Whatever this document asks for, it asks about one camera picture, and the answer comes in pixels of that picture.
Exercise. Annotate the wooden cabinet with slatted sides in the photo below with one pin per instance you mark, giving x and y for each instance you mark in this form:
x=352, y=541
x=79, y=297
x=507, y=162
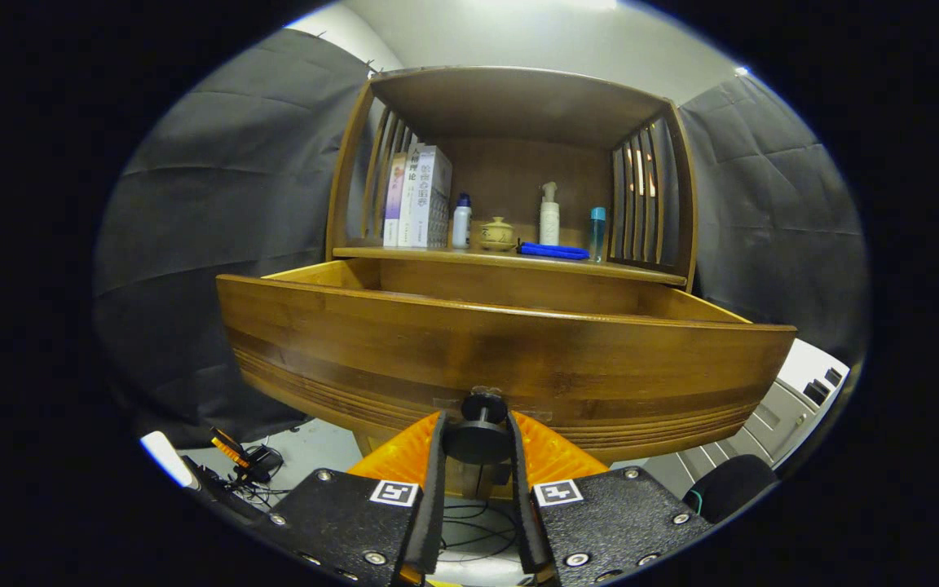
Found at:
x=510, y=163

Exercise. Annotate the white bottle blue cap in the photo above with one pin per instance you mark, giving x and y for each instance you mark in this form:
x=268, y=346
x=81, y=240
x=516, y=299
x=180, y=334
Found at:
x=461, y=228

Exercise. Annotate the orange black device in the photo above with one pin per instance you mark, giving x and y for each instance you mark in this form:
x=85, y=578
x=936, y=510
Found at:
x=241, y=461

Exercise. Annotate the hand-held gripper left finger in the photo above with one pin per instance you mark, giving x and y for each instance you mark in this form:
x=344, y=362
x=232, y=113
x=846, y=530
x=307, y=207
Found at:
x=435, y=505

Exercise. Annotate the wooden countertop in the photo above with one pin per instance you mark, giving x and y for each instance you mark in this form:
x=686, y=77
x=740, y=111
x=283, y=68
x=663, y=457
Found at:
x=469, y=255

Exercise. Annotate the white pump bottle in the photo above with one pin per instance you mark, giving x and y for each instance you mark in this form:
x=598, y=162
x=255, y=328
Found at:
x=549, y=224

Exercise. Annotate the white patterned book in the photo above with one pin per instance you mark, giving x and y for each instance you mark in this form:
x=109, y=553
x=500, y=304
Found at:
x=434, y=204

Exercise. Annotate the yellow lidded teacup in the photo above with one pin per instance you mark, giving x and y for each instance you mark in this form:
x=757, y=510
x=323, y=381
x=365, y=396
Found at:
x=497, y=235

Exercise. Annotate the pink purple book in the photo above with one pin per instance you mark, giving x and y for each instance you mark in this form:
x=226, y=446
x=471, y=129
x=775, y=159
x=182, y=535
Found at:
x=394, y=204

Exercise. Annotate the wooden drawer with black knob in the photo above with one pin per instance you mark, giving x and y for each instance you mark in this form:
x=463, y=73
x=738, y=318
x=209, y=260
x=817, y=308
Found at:
x=437, y=359

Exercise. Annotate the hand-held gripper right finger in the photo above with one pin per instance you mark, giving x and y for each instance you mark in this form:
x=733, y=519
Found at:
x=521, y=514

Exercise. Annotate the clear bottle teal cap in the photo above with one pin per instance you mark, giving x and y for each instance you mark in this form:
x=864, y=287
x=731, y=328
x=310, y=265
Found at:
x=597, y=236

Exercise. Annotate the dark rounded object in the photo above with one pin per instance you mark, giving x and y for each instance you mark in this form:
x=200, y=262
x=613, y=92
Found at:
x=730, y=487

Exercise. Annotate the blue cloth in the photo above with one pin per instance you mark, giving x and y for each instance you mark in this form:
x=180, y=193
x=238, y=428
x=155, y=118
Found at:
x=555, y=251

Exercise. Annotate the white drawer unit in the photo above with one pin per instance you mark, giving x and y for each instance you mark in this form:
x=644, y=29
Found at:
x=771, y=416

